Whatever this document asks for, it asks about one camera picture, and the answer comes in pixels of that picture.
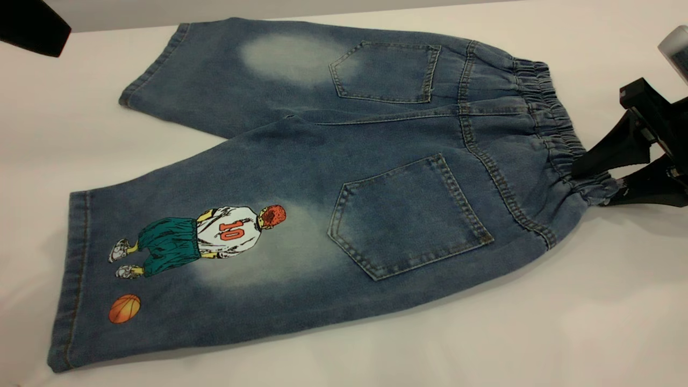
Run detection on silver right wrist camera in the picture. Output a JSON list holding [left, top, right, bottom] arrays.
[[658, 26, 688, 85]]

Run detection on blue denim printed shorts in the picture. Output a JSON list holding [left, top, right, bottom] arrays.
[[47, 17, 624, 373]]

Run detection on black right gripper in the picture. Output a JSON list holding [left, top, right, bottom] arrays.
[[571, 78, 688, 208]]

